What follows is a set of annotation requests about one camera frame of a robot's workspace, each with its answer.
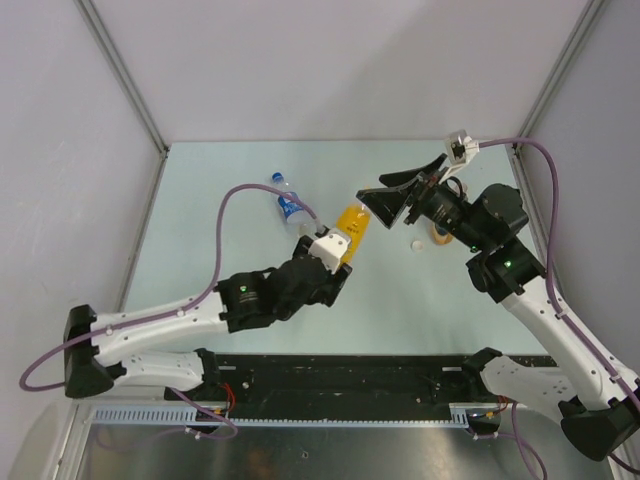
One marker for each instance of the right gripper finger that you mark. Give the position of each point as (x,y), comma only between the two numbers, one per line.
(396,179)
(388,204)

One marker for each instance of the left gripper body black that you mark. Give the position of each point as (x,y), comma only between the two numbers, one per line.
(329,290)

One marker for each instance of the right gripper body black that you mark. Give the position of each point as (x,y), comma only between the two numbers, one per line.
(434,200)

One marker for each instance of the orange tea bottle blue label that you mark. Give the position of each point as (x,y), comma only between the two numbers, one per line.
(440,236)

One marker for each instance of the yellow juice bottle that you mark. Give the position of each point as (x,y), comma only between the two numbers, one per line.
(353,222)

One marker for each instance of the white bottle cap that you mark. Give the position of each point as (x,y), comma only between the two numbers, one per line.
(417,246)

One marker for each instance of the clear water bottle blue label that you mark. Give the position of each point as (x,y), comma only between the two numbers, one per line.
(297,220)

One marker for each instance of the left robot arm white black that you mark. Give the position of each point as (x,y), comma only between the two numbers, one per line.
(107,350)

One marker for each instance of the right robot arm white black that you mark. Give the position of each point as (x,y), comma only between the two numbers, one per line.
(592,396)

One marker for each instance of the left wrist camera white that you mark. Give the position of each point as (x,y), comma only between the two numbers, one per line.
(330,249)

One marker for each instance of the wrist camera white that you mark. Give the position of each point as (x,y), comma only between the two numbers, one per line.
(330,249)
(461,149)

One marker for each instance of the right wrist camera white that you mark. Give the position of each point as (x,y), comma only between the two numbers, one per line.
(461,149)

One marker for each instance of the right aluminium frame post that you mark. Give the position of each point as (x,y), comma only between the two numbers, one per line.
(581,32)

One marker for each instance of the aluminium frame post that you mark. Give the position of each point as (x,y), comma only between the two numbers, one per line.
(103,39)
(581,32)

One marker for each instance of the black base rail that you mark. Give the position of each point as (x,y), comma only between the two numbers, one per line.
(341,387)

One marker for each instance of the grey slotted cable duct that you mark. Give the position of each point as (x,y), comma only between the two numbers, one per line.
(456,416)

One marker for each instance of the left aluminium frame post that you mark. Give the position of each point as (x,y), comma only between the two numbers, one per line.
(103,39)

